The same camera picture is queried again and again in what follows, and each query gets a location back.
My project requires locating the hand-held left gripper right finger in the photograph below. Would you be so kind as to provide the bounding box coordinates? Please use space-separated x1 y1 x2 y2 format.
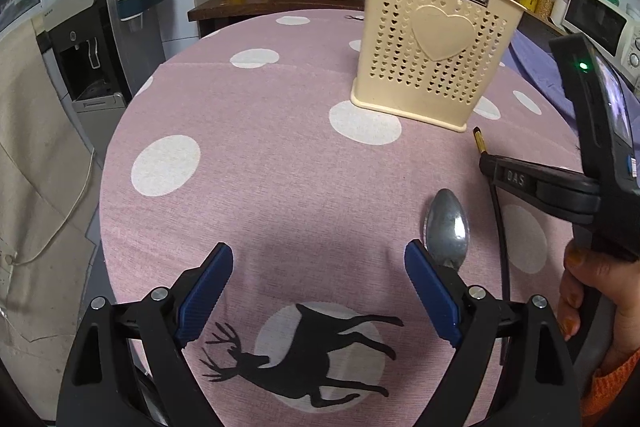
404 239 583 427

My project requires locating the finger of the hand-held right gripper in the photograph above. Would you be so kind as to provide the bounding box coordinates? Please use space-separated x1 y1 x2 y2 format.
479 155 601 219

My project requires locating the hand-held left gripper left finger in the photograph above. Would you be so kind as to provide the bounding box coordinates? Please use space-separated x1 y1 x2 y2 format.
57 242 235 427

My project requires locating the black chopstick with gold band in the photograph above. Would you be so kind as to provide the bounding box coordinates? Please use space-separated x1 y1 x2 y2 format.
471 127 512 308

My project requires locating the metal spoon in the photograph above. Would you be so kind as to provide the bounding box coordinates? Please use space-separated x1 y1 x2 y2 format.
424 188 471 272

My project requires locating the cream perforated utensil holder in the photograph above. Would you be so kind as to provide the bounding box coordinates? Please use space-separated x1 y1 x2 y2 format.
350 0 528 134

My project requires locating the person's right forearm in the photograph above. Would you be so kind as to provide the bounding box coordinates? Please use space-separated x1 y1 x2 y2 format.
580 349 640 418

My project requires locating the person's right hand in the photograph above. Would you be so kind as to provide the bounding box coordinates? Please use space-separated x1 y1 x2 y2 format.
556 241 640 374

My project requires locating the purple floral cloth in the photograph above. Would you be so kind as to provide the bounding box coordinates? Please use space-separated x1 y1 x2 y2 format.
502 29 591 142

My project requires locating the white microwave oven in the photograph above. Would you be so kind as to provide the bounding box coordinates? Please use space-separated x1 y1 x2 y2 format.
562 0 640 80

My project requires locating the beige cloth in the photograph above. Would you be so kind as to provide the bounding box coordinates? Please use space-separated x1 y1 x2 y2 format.
0 14 103 348

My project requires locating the water dispenser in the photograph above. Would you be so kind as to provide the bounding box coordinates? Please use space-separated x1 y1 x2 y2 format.
37 0 168 158

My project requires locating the dark wooden counter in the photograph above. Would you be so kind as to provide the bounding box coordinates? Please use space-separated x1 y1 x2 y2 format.
187 0 368 38

